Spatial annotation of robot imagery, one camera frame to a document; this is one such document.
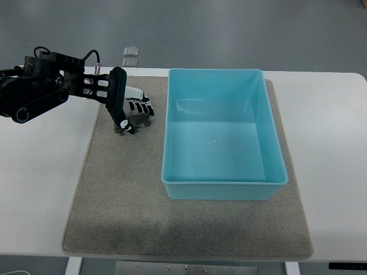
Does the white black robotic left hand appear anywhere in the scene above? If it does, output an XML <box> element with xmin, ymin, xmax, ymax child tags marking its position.
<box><xmin>111</xmin><ymin>86</ymin><xmax>154</xmax><ymax>125</ymax></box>

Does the brown hippo toy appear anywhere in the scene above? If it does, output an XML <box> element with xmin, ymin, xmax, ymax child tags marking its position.
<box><xmin>114</xmin><ymin>113</ymin><xmax>151</xmax><ymax>136</ymax></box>

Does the blue plastic box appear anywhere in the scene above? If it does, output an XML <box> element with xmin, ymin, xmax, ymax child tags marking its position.
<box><xmin>161</xmin><ymin>69</ymin><xmax>288</xmax><ymax>201</ymax></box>

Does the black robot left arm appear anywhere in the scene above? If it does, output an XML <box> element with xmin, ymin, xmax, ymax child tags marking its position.
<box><xmin>1</xmin><ymin>47</ymin><xmax>127</xmax><ymax>124</ymax></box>

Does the lower metal floor plate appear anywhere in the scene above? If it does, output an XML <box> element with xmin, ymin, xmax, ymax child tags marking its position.
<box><xmin>123</xmin><ymin>58</ymin><xmax>138</xmax><ymax>68</ymax></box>

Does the metal floor plate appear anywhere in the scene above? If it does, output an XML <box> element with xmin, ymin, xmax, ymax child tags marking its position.
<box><xmin>123</xmin><ymin>46</ymin><xmax>139</xmax><ymax>57</ymax></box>
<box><xmin>123</xmin><ymin>58</ymin><xmax>138</xmax><ymax>68</ymax></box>

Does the upper metal floor plate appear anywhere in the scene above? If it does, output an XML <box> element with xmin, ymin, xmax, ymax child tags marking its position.
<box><xmin>123</xmin><ymin>46</ymin><xmax>139</xmax><ymax>57</ymax></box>

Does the grey felt mat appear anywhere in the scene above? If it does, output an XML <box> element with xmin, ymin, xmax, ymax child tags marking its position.
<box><xmin>62</xmin><ymin>76</ymin><xmax>313</xmax><ymax>261</ymax></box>

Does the black table control panel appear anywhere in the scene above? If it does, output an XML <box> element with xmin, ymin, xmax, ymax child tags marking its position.
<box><xmin>328</xmin><ymin>262</ymin><xmax>367</xmax><ymax>270</ymax></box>

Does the grey metal base plate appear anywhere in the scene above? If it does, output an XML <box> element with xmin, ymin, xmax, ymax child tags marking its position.
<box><xmin>114</xmin><ymin>261</ymin><xmax>259</xmax><ymax>275</ymax></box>

